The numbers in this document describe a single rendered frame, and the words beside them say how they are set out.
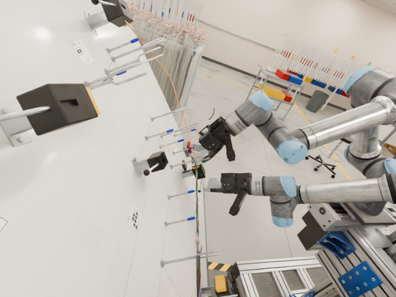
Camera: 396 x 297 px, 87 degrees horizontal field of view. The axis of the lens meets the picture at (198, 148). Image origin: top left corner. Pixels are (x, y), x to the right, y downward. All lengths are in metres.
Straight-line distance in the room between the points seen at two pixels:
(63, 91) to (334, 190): 0.85
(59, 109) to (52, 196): 0.13
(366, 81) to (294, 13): 8.18
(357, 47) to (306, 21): 2.10
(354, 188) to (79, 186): 0.81
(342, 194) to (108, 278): 0.76
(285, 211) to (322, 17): 8.74
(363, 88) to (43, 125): 0.91
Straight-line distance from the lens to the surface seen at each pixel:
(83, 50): 0.52
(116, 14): 0.56
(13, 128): 0.31
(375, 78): 0.94
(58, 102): 0.25
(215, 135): 0.75
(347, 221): 1.22
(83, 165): 0.38
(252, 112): 0.70
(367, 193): 0.89
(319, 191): 0.91
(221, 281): 0.77
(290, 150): 0.66
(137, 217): 0.48
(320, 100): 7.74
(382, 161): 1.23
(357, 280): 1.28
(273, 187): 0.80
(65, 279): 0.34
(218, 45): 8.87
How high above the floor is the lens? 1.67
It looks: 33 degrees down
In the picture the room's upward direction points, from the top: 21 degrees clockwise
